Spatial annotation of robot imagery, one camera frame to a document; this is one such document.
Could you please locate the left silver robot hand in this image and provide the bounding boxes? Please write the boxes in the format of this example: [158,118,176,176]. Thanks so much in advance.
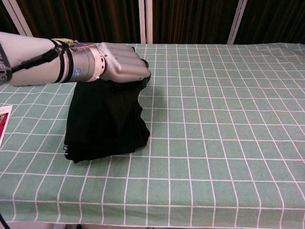
[96,42,152,86]

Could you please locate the black garment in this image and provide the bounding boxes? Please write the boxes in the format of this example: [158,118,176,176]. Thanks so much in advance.
[63,46,151,164]

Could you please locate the yellow snack bag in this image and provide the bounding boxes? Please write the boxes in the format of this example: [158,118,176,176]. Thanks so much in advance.
[51,38,79,46]

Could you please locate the green checkered tablecloth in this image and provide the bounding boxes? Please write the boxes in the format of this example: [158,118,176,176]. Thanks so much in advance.
[0,42,305,229]

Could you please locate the printed picture card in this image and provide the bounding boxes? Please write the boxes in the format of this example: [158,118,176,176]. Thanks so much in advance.
[0,105,13,147]

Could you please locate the white frame post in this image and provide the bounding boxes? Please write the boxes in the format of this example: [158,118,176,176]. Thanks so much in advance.
[1,0,34,37]
[138,0,153,44]
[227,0,248,45]

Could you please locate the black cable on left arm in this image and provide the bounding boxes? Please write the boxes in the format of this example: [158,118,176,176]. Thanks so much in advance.
[9,39,72,83]

